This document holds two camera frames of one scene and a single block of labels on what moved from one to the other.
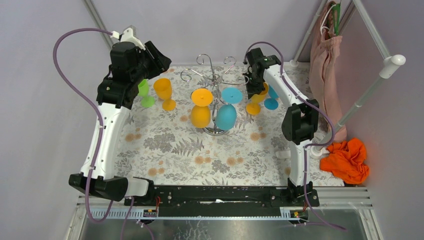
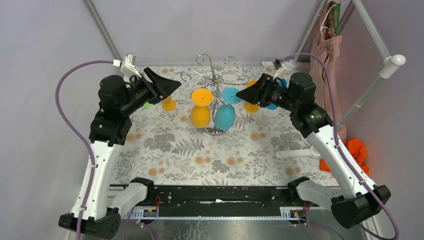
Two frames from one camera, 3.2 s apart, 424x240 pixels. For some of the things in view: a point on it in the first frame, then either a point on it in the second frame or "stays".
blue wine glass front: [226, 114] stays
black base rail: [224, 201] stays
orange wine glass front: [200, 113] stays
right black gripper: [250, 90] → [251, 94]
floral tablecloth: [194, 124] stays
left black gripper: [154, 57] → [151, 88]
